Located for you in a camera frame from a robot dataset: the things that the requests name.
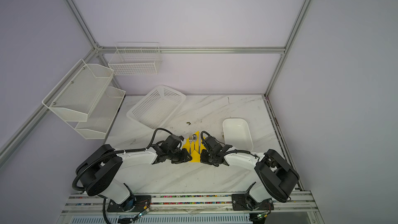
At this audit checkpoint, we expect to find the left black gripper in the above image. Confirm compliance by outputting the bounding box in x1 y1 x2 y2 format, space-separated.
167 148 193 164

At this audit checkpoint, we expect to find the white rectangular plastic tray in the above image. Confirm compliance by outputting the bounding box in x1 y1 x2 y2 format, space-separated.
222 118 254 151

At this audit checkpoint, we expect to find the white perforated plastic basket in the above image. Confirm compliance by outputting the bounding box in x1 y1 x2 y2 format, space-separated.
126 85 186 130

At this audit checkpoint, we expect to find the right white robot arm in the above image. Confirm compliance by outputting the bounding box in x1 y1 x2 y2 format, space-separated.
200 131 300 211

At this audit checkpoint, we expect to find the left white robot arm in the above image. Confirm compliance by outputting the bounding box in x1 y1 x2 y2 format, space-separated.
72 128 192 224

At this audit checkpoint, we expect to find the white two-tier mesh shelf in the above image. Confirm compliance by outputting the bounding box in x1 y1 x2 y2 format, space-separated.
42 60 125 140

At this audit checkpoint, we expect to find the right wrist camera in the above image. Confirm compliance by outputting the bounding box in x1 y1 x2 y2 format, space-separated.
200 131 220 151

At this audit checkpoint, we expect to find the aluminium front mounting rail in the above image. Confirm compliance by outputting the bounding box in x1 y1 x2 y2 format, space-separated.
57 191 324 224

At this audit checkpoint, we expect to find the white wire wall basket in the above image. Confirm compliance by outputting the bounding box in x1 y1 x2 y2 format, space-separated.
108 42 162 76

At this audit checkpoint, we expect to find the aluminium cage frame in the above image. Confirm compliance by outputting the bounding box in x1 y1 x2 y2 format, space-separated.
1 0 296 208

